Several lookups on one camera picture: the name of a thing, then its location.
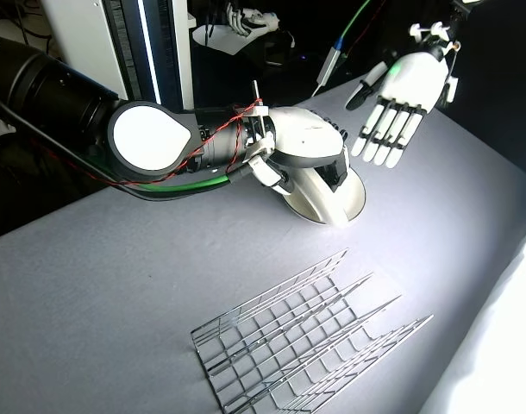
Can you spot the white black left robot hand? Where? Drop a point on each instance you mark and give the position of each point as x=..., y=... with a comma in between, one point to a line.
x=414, y=77

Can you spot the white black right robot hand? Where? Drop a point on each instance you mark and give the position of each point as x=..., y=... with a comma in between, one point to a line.
x=306, y=133

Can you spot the grey adapter box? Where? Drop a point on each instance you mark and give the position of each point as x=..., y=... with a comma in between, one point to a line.
x=329, y=64

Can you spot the spare skeleton robot hand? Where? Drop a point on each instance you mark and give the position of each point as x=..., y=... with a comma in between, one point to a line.
x=258, y=19

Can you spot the white paper sheet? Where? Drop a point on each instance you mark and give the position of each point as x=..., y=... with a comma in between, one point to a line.
x=220, y=39

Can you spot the white robot lift column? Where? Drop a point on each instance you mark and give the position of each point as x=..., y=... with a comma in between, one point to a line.
x=95, y=43

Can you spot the white desk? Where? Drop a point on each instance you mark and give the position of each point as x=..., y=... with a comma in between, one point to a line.
x=26, y=21

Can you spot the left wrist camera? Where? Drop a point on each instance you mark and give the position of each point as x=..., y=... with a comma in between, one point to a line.
x=450, y=90

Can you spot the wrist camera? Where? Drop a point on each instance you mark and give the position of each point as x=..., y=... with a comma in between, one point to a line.
x=267, y=174
x=450, y=90

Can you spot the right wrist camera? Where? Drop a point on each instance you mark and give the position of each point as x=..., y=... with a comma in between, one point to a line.
x=267, y=174

